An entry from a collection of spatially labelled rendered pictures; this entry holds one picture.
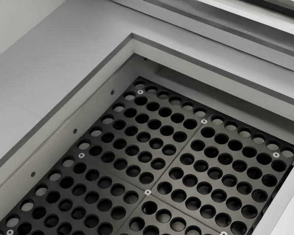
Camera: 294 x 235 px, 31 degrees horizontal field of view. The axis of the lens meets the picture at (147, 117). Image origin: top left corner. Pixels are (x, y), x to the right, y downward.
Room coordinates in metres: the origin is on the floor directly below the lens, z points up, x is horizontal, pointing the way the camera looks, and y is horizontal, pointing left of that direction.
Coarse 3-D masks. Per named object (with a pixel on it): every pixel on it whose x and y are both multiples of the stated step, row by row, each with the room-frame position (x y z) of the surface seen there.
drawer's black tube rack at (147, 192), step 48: (144, 96) 0.36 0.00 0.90; (96, 144) 0.30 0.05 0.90; (144, 144) 0.30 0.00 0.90; (192, 144) 0.29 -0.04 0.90; (240, 144) 0.29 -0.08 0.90; (48, 192) 0.26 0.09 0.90; (96, 192) 0.25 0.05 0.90; (144, 192) 0.25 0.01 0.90; (192, 192) 0.24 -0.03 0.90; (240, 192) 0.25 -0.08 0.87
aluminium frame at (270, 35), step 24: (120, 0) 0.45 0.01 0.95; (144, 0) 0.43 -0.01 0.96; (168, 0) 0.41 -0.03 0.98; (192, 0) 0.39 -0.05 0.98; (216, 0) 0.38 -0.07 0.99; (240, 0) 0.38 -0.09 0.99; (264, 0) 0.36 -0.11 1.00; (192, 24) 0.39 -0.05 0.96; (216, 24) 0.38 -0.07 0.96; (240, 24) 0.36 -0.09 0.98; (264, 24) 0.35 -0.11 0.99; (288, 24) 0.34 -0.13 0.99; (240, 48) 0.36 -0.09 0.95; (264, 48) 0.34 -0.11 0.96; (288, 48) 0.34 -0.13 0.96
